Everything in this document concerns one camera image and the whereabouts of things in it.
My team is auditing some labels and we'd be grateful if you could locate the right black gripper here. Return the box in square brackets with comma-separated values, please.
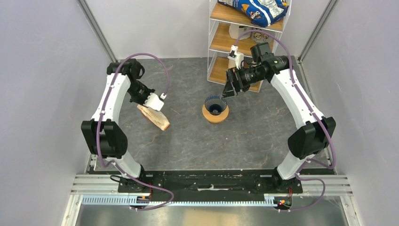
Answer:
[220, 65, 266, 99]

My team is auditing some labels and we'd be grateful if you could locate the blue cone coffee filter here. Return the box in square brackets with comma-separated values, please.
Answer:
[204, 95, 228, 115]

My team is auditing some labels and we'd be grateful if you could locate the wooden dripper ring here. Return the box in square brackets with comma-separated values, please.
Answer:
[202, 104, 230, 124]

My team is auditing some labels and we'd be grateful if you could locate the white wire shelf rack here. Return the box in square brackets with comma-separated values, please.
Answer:
[207, 0, 293, 93]

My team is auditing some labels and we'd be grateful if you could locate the glass carafe with brown band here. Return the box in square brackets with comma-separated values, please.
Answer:
[206, 122, 221, 132]

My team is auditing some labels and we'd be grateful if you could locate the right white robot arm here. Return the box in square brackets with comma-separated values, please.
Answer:
[222, 42, 336, 193]

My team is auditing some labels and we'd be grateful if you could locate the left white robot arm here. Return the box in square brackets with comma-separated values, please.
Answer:
[81, 58, 163, 192]

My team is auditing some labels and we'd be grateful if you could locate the grey cartoon printed container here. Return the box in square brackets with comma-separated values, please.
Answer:
[251, 28, 274, 44]

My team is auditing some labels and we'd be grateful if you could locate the white printed container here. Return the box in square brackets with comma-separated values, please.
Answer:
[229, 24, 251, 40]

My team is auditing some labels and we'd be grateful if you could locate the blue chips bag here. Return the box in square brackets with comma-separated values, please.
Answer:
[217, 0, 289, 27]

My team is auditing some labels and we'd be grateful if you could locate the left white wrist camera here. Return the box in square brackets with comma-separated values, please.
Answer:
[144, 93, 167, 112]

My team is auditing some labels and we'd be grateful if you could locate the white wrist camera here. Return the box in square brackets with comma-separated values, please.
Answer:
[227, 45, 244, 69]
[144, 93, 167, 112]

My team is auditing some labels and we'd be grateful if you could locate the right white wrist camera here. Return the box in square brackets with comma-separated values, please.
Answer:
[227, 45, 244, 69]

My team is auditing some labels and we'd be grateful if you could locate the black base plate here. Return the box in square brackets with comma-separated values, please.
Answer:
[110, 169, 303, 202]

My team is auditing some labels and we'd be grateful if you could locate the aluminium rail frame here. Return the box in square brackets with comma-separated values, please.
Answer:
[61, 174, 363, 226]

